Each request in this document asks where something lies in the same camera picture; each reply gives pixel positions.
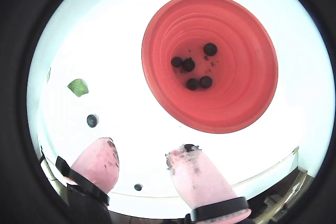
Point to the pink stained gripper finger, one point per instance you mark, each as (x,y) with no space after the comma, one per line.
(199,179)

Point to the pink covered gripper finger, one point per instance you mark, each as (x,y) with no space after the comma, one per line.
(97,166)

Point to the small dark blueberry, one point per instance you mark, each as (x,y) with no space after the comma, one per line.
(137,187)

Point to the red collapsible silicone cup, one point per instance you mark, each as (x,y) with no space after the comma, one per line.
(236,103)

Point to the thin wooden strip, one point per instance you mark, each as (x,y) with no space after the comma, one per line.
(147,196)

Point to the large green leaf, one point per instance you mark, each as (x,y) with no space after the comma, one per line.
(77,87)

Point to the narrow green leaf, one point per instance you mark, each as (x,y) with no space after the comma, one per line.
(48,74)

